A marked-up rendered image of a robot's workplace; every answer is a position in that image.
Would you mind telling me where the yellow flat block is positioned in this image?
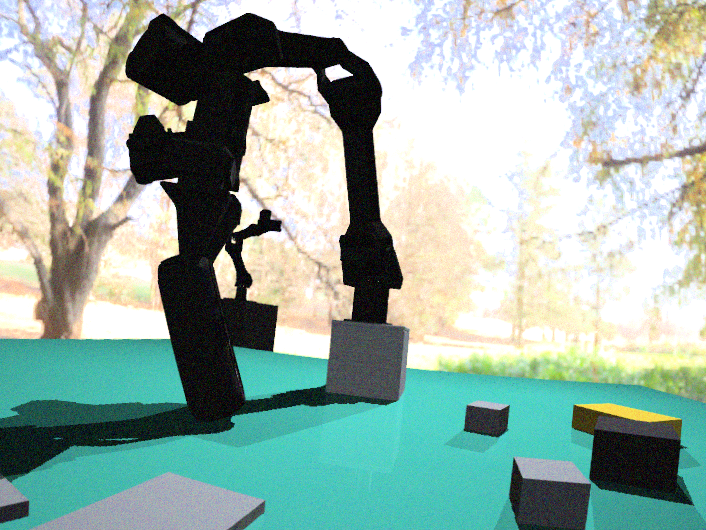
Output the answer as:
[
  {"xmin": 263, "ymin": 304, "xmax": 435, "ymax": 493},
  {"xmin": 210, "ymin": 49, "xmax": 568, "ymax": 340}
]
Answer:
[{"xmin": 572, "ymin": 403, "xmax": 682, "ymax": 439}]

